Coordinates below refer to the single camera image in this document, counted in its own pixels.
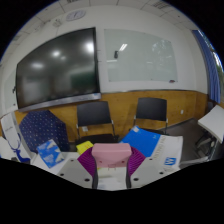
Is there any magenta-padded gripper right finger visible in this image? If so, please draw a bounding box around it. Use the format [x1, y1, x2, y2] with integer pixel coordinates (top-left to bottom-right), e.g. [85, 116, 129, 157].
[125, 146, 172, 190]

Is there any large glass whiteboard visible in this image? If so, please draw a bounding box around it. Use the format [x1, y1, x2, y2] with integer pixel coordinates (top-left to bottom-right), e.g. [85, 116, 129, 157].
[103, 28, 179, 84]

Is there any black chair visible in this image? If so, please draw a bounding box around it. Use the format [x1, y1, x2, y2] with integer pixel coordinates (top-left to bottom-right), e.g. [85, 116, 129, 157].
[129, 97, 169, 136]
[74, 100, 120, 146]

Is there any blue tissue box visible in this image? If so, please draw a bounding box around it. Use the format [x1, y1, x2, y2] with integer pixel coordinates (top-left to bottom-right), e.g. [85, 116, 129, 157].
[35, 138, 65, 169]

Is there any small glass whiteboard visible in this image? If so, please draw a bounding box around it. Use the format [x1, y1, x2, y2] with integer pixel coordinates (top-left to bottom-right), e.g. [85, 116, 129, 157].
[2, 70, 18, 112]

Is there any blue writing pad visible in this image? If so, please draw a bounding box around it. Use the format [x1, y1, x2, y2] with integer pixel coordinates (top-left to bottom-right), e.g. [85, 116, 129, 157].
[119, 125, 184, 173]

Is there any pink charger block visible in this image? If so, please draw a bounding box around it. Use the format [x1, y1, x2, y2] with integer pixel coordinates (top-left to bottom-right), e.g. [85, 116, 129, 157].
[91, 142, 133, 173]

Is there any yellow box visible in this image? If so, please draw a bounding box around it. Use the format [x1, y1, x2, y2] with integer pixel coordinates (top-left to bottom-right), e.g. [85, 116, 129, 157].
[75, 140, 95, 155]

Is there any white side table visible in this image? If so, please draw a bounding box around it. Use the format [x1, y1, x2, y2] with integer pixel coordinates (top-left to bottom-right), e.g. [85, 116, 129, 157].
[193, 104, 224, 161]

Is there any large black wall display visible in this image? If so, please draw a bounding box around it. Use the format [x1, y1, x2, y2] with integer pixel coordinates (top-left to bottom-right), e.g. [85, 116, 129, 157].
[14, 27, 102, 113]

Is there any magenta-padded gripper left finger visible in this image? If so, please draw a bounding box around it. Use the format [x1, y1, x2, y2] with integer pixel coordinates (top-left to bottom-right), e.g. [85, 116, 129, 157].
[56, 147, 99, 190]

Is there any navy dotted umbrella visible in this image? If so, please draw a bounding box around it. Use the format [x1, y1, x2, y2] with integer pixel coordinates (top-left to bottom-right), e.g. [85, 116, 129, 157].
[18, 109, 71, 154]

